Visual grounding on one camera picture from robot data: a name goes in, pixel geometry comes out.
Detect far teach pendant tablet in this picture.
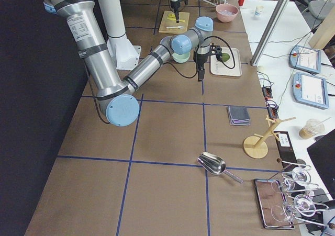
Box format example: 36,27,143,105
289,46,321,74

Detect black power strip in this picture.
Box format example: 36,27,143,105
261,86,273,99

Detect white plastic spoon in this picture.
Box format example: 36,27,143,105
166,26,185,29

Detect near teach pendant tablet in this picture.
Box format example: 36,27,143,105
293,72,329,109

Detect steel metal scoop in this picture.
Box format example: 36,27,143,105
197,152,243,184

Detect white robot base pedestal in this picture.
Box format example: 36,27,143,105
98,0,141,71

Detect bamboo cutting board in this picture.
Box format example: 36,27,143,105
158,10,189,35

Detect teach pendant tablet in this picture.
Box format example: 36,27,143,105
289,46,321,74
293,72,329,109

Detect iced coffee plastic cup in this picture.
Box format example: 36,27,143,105
299,117,331,139

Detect cup rack with dowel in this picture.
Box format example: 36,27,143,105
202,0,228,6

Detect yellow plastic knife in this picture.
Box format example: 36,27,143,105
167,13,185,22

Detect paper cup on desk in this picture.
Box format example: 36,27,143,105
253,5,264,20

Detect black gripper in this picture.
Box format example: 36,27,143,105
195,44,222,82
170,0,188,23

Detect cream rabbit tray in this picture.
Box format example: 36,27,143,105
210,47,242,77

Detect folded grey cloth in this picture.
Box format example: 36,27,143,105
227,105,251,126

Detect mint green bowl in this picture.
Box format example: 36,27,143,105
172,52,191,63

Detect pink bowl with ice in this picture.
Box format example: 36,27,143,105
215,4,239,23

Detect black framed tray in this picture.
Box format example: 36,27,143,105
253,179,295,230

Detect aluminium frame post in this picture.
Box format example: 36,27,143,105
250,0,289,66

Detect wooden mug tree stand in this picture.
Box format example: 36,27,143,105
243,115,296,159

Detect glass holder rack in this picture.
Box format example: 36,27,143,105
267,158,334,230

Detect green avocado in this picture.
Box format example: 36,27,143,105
219,53,230,62

